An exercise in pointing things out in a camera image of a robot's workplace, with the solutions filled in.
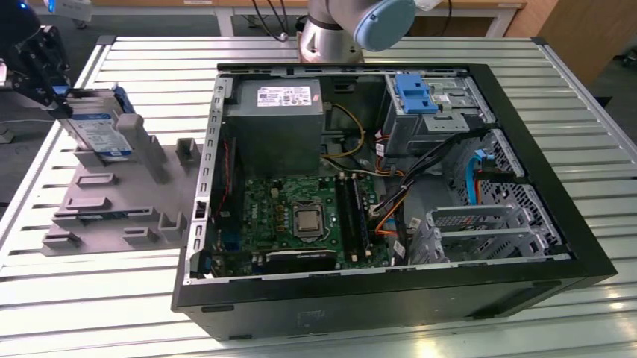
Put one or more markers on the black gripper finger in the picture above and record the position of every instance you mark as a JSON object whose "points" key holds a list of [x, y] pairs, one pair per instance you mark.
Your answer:
{"points": [[36, 74], [54, 59]]}

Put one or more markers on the hard disk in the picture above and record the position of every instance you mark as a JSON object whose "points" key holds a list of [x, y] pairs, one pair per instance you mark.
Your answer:
{"points": [[100, 138]]}

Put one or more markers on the silver disk bay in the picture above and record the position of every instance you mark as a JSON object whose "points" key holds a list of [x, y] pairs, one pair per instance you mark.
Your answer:
{"points": [[480, 233]]}

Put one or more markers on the grey floor box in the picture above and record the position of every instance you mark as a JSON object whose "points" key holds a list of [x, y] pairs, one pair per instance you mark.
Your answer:
{"points": [[5, 136]]}

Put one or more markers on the RAM stick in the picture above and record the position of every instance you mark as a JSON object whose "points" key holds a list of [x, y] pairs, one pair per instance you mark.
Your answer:
{"points": [[363, 220], [102, 216]]}

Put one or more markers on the grey parts rack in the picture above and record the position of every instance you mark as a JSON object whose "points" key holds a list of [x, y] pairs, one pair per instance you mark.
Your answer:
{"points": [[130, 223]]}

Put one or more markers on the grey power supply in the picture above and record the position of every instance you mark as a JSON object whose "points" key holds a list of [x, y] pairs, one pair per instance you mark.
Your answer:
{"points": [[275, 141]]}

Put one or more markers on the green motherboard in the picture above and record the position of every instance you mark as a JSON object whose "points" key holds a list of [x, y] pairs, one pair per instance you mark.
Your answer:
{"points": [[309, 190]]}

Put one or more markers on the CPU socket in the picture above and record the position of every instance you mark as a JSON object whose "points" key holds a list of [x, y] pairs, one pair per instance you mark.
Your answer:
{"points": [[308, 205]]}

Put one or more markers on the silver CPU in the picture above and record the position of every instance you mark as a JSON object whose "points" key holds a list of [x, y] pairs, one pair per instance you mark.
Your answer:
{"points": [[309, 220]]}

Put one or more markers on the black graphics card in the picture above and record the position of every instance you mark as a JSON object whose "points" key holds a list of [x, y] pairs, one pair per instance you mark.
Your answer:
{"points": [[299, 261]]}

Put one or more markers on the blue plastic drive latch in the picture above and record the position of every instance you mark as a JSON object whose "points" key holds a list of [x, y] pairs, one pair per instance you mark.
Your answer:
{"points": [[416, 100]]}

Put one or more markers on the metal optical drive cage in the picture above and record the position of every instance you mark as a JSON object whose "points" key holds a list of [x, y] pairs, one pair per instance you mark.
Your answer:
{"points": [[443, 123]]}

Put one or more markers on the wooden desk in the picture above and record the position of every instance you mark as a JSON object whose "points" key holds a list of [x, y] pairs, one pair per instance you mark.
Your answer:
{"points": [[463, 26]]}

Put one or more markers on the black PC case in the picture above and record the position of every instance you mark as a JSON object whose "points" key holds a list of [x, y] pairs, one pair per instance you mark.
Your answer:
{"points": [[349, 309]]}

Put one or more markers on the wooden cabinet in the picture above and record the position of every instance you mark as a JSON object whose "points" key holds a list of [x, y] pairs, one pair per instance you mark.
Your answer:
{"points": [[587, 37]]}

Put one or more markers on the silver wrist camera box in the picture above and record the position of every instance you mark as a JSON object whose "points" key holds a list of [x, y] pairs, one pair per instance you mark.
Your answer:
{"points": [[76, 9]]}

